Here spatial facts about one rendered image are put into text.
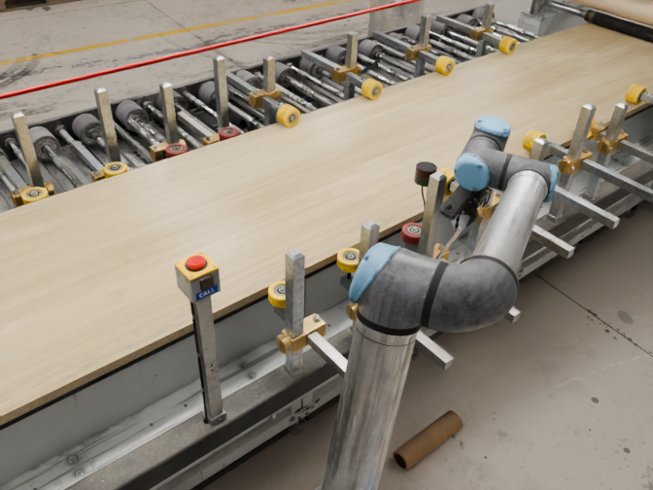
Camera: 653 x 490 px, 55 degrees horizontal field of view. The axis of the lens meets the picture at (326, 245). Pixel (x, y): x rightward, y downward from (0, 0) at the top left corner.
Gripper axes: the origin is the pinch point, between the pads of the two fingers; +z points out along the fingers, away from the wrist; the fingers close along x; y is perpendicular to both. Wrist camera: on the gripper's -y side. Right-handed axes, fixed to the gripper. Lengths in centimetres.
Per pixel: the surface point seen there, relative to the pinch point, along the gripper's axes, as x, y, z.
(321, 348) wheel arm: 2, -52, 13
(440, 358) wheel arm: -20.9, -29.0, 14.1
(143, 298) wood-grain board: 45, -78, 11
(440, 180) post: 7.6, -3.0, -15.4
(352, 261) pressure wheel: 17.0, -24.6, 10.2
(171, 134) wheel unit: 115, -21, 22
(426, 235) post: 6.3, -4.8, 4.2
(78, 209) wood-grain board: 94, -71, 18
